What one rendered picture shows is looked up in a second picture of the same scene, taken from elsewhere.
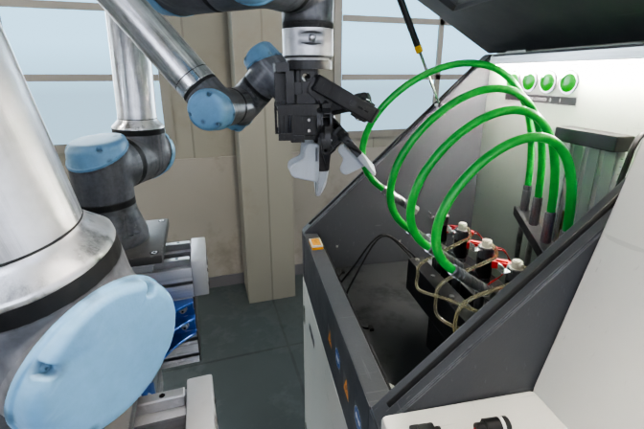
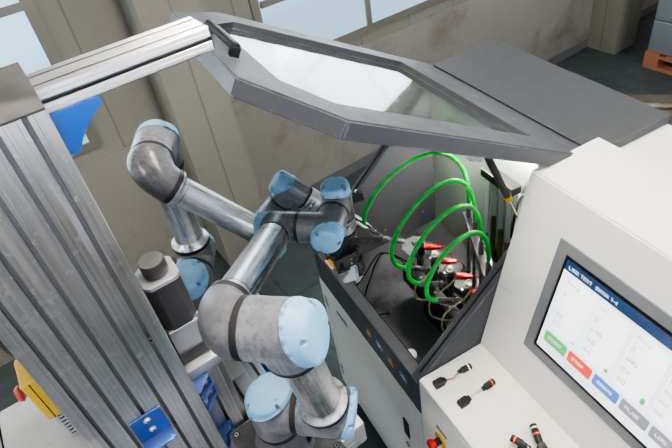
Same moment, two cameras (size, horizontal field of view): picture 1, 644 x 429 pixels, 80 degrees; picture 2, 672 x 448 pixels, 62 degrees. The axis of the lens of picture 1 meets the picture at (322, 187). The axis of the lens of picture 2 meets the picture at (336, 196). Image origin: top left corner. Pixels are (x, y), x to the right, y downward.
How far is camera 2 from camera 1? 1.12 m
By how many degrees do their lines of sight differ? 24
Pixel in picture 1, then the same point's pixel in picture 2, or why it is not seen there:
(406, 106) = (337, 12)
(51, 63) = not seen: outside the picture
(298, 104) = (345, 256)
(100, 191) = not seen: hidden behind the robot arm
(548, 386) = (486, 342)
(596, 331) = (500, 322)
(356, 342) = (391, 340)
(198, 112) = not seen: hidden behind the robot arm
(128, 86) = (185, 224)
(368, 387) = (406, 364)
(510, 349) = (468, 334)
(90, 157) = (195, 290)
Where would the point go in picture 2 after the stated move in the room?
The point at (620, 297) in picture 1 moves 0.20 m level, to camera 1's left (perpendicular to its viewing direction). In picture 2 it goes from (506, 310) to (438, 334)
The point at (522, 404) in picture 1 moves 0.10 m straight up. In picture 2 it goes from (476, 352) to (476, 331)
